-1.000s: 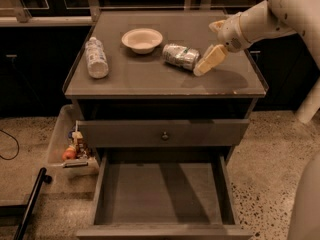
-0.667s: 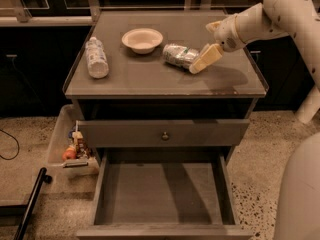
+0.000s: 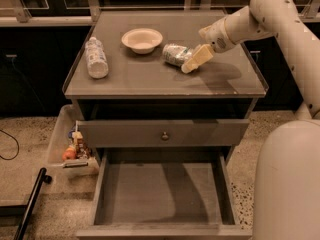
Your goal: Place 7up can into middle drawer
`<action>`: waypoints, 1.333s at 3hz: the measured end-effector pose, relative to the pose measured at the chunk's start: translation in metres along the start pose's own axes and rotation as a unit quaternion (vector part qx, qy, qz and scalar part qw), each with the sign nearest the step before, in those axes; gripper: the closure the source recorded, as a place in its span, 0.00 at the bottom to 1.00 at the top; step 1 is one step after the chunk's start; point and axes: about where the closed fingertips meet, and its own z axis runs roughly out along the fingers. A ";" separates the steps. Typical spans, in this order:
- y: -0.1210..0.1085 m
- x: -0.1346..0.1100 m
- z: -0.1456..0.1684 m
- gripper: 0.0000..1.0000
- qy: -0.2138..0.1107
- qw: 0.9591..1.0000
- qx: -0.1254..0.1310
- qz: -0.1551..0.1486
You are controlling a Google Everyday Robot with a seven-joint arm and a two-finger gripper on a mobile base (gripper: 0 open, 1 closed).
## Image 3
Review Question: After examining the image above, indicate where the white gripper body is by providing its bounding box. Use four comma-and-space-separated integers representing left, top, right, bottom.
204, 18, 236, 53

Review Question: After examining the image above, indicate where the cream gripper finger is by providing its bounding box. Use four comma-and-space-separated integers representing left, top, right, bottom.
198, 25, 211, 38
181, 44, 214, 74

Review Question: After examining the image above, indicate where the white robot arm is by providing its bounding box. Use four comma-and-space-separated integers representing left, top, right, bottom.
182, 0, 320, 240

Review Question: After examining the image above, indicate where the round brass drawer knob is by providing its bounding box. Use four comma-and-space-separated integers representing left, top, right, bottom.
161, 132, 169, 141

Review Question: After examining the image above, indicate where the grey top drawer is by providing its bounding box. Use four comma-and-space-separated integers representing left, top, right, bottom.
77, 119, 249, 148

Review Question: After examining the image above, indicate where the grey drawer cabinet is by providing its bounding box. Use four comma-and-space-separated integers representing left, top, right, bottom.
62, 10, 269, 240

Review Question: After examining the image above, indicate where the open grey middle drawer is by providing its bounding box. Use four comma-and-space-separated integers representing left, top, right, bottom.
76, 152, 252, 240

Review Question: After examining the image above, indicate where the white paper bowl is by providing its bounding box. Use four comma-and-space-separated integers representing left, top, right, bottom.
121, 28, 163, 54

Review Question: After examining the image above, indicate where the clear plastic water bottle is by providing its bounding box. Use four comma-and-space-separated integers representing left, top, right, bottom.
85, 37, 109, 79

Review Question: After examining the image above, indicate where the clear plastic storage bin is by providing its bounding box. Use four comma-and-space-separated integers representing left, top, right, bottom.
46, 105, 99, 178

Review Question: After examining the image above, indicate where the brown snack package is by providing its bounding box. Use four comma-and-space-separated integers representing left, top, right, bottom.
72, 131, 91, 159

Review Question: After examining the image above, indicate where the orange toy fruit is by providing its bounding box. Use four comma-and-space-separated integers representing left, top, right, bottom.
62, 147, 76, 161

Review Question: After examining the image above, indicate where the black metal stand leg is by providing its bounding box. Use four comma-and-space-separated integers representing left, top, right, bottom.
0, 167, 52, 240

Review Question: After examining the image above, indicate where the black floor cable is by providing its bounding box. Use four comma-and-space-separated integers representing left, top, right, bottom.
0, 129, 21, 162

